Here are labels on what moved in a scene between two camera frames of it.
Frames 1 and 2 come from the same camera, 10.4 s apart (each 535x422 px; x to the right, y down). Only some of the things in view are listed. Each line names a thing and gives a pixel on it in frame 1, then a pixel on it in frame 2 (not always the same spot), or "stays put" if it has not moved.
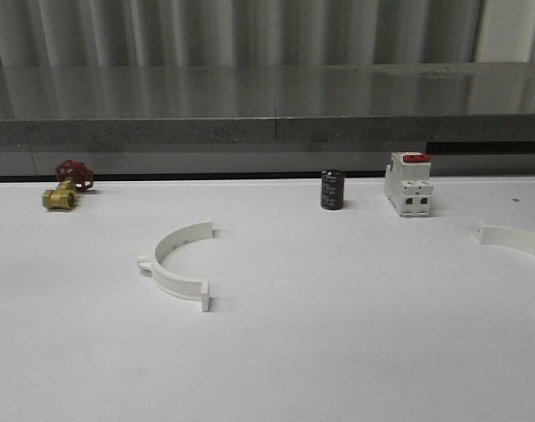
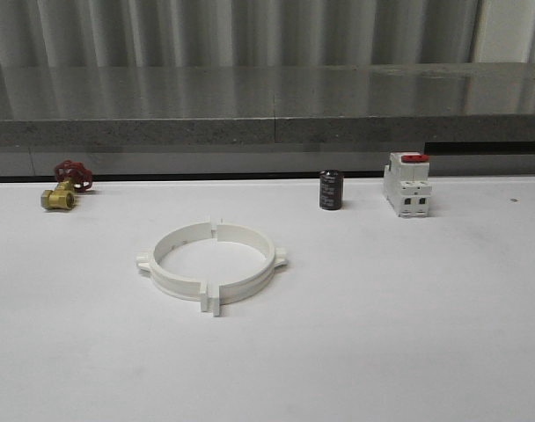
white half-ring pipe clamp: x=513 y=238 -> x=253 y=283
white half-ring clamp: x=172 y=283 stays put
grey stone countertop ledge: x=265 y=105 stays put
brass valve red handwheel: x=72 y=178 stays put
